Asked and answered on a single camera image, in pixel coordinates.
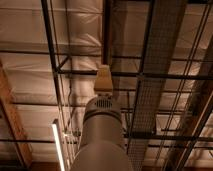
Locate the wooden ceiling beam right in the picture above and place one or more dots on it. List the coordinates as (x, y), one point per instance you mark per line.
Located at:
(200, 107)

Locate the beige hanging junction box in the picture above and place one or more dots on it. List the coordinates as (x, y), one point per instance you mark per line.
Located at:
(103, 81)

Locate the fluorescent tube light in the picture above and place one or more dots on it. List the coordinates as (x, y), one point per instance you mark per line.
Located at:
(55, 128)

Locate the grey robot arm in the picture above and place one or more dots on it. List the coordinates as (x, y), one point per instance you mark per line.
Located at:
(102, 143)

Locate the wire mesh cable tray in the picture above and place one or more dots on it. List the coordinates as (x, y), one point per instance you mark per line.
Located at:
(162, 29)

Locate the wooden ceiling beam left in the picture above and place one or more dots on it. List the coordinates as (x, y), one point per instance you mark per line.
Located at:
(13, 121)

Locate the black steel ceiling truss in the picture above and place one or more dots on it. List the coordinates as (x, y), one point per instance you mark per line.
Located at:
(55, 73)

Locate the wooden ceiling beam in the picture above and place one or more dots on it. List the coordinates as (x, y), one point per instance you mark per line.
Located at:
(13, 121)
(200, 107)

